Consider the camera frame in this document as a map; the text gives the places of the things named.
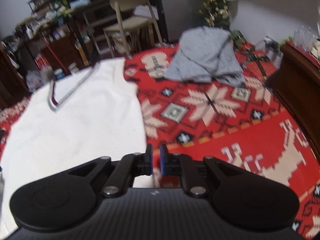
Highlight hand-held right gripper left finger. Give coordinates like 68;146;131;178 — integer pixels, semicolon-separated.
67;144;153;197

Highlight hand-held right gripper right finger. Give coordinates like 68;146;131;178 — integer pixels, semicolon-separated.
160;144;238;197

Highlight white knit sweater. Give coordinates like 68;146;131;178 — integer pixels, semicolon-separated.
0;57;148;233

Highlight red patterned blanket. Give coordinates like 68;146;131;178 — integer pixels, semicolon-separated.
0;44;320;238

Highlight grey sweater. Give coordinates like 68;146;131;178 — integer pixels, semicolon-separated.
165;26;245;87

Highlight red wrapped gift box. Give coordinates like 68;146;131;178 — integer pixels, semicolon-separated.
235;47;278;80

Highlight wooden drawer cabinet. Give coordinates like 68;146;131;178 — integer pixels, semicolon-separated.
41;36;83;73

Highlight white plastic bag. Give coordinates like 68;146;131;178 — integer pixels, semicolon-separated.
26;70;42;90

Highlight green wrapped gift box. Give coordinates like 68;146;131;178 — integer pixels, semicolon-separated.
231;30;244;48

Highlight red broom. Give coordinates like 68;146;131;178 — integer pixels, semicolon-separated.
44;36;67;72

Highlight silver refrigerator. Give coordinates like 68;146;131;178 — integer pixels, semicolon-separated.
155;0;208;43

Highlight dark wooden nightstand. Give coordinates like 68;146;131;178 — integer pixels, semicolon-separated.
265;41;320;153

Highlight small christmas tree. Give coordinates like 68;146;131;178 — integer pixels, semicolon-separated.
199;0;230;29

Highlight black desk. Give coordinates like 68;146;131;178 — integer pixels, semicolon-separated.
67;0;165;65

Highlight black metal shelf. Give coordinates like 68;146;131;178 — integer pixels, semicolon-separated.
15;0;70;45

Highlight clear glass ornaments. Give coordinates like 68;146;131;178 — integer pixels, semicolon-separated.
292;26;315;48

